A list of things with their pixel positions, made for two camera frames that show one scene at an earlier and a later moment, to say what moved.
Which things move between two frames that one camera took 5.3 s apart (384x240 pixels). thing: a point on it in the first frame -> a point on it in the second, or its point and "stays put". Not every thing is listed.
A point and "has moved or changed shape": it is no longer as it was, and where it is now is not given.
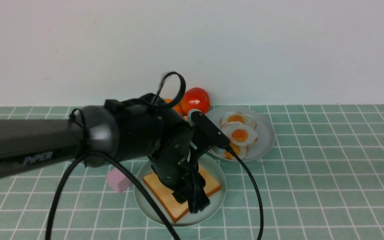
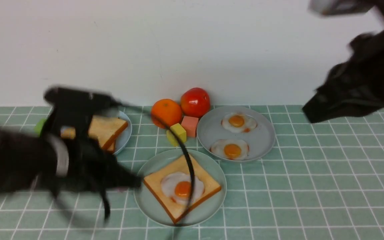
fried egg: (230, 117) stays put
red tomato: (195, 98) stays put
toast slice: (175, 209) stays put
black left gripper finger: (181, 195) -> (122, 178)
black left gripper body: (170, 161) -> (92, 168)
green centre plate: (150, 209) stays put
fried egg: (239, 134) has moved or changed shape
